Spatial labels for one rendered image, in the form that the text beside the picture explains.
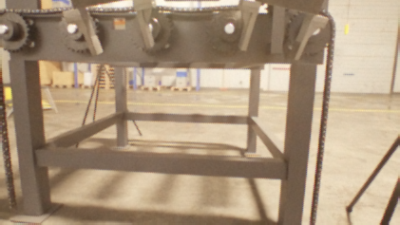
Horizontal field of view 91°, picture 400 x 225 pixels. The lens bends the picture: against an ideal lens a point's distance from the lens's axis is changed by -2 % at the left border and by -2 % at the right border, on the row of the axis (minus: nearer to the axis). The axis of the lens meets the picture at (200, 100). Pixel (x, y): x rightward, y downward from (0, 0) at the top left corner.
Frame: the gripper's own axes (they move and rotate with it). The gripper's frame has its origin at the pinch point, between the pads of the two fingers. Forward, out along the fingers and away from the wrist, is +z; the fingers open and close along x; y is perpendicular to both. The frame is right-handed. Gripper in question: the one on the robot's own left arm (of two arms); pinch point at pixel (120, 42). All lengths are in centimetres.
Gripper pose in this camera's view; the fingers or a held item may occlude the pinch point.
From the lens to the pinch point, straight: 51.1
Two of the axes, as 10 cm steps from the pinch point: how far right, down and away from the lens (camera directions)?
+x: -9.8, 0.8, 1.6
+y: 1.0, -5.1, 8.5
